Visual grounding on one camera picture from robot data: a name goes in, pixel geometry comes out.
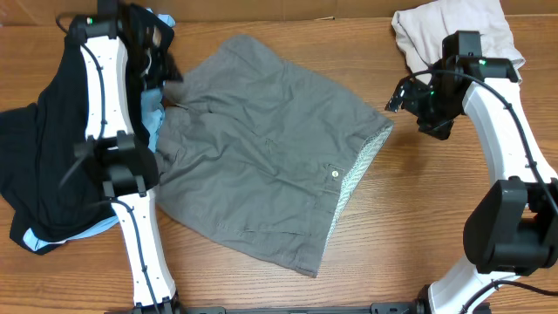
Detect grey shorts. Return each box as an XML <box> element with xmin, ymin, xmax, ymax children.
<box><xmin>156</xmin><ymin>35</ymin><xmax>393</xmax><ymax>277</ymax></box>

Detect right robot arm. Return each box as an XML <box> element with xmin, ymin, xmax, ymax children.
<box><xmin>371</xmin><ymin>31</ymin><xmax>557</xmax><ymax>313</ymax></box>

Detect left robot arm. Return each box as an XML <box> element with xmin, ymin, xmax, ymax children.
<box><xmin>66</xmin><ymin>1</ymin><xmax>185</xmax><ymax>313</ymax></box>

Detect beige folded shorts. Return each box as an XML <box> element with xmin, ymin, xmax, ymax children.
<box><xmin>391</xmin><ymin>0</ymin><xmax>526</xmax><ymax>72</ymax></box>

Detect light blue garment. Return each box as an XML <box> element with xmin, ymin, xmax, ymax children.
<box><xmin>22</xmin><ymin>8</ymin><xmax>177</xmax><ymax>253</ymax></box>

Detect black garment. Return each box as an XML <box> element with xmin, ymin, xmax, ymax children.
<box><xmin>0</xmin><ymin>3</ymin><xmax>176</xmax><ymax>256</ymax></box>

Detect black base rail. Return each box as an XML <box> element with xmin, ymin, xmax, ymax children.
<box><xmin>104</xmin><ymin>301</ymin><xmax>492</xmax><ymax>314</ymax></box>

